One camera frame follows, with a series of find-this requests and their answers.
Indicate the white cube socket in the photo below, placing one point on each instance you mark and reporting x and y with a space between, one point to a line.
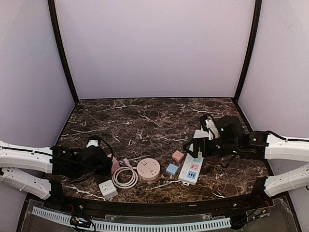
108 189

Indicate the blue plug adapter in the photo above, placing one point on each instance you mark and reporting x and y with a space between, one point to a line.
172 170

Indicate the grey slotted cable duct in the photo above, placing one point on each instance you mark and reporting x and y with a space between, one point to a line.
113 223

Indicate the left black frame post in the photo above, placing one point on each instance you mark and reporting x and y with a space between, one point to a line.
61 50

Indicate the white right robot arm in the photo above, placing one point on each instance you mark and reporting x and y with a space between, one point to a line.
262 145

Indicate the pink cube socket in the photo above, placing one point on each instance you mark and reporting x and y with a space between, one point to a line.
113 165

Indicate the small circuit board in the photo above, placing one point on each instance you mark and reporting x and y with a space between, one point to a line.
80 222

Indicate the black frame post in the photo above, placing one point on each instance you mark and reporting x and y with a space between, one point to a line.
61 50
249 50

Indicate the white multicolour power strip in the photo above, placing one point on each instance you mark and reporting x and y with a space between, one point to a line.
191 169

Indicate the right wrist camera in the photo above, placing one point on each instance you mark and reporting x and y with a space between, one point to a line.
207 122

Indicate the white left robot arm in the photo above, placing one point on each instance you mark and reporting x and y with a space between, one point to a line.
15 160

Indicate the right black frame post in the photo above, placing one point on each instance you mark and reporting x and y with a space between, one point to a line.
249 50

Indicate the pink round power socket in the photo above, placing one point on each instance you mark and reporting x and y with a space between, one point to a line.
148 169

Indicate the black front table rail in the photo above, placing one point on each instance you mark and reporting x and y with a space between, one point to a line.
227 206

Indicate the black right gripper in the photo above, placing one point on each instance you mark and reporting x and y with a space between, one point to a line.
200 147

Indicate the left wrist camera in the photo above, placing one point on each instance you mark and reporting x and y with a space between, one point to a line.
93 142

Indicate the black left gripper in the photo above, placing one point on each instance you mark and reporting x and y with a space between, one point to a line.
102 162

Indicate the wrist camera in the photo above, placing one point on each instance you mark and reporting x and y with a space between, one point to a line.
93 142
207 122

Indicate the pink plug adapter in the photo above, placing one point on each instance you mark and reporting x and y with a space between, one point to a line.
178 156

